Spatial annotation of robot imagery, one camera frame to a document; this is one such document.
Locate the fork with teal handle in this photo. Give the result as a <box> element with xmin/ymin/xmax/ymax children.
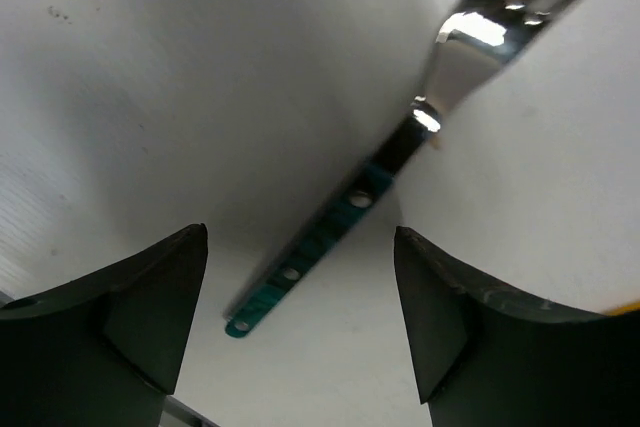
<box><xmin>224</xmin><ymin>0</ymin><xmax>580</xmax><ymax>339</ymax></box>

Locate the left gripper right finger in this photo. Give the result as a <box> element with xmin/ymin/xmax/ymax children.
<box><xmin>394</xmin><ymin>227</ymin><xmax>639</xmax><ymax>426</ymax></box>

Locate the yellow pikachu cloth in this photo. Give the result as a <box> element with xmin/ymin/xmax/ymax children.
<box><xmin>607</xmin><ymin>301</ymin><xmax>640</xmax><ymax>316</ymax></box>

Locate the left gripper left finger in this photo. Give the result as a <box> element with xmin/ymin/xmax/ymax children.
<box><xmin>1</xmin><ymin>224</ymin><xmax>208</xmax><ymax>426</ymax></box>

